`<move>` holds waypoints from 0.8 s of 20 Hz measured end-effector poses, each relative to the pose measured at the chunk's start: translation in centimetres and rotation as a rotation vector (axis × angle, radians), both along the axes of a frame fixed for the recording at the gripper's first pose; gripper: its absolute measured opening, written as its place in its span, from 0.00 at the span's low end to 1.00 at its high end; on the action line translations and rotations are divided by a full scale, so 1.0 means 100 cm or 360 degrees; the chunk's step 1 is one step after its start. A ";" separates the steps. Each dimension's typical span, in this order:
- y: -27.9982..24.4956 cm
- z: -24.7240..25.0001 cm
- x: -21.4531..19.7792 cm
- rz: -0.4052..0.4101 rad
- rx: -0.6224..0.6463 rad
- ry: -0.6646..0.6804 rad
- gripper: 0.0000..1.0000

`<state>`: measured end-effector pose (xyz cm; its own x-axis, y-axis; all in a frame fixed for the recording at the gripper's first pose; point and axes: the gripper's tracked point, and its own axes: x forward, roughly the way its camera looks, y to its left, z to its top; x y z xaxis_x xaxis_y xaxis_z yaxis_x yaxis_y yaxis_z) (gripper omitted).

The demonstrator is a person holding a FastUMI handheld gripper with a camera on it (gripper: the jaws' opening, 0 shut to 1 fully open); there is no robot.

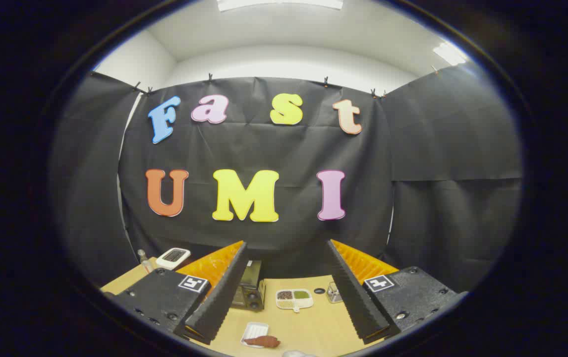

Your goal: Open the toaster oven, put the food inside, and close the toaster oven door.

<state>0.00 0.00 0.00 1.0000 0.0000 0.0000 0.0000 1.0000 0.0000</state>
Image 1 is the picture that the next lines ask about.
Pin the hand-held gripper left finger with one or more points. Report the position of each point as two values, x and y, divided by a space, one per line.
224 297

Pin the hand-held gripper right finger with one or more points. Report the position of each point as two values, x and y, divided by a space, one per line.
353 292

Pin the black toaster oven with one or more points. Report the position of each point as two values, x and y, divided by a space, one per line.
249 290

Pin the brown meat slice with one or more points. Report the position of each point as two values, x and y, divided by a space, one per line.
263 341

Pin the white pop-up toaster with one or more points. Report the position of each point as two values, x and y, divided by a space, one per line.
172 258

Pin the white rectangular tray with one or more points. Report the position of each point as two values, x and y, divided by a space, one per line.
255 328

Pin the white divided dish with grains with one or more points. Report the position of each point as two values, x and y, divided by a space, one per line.
294 299

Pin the clear plastic bottle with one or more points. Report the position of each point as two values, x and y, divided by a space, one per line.
145 264

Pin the small ceiling light panel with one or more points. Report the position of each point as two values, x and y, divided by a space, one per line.
450 53

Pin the long ceiling light panel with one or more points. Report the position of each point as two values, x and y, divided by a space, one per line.
279 4

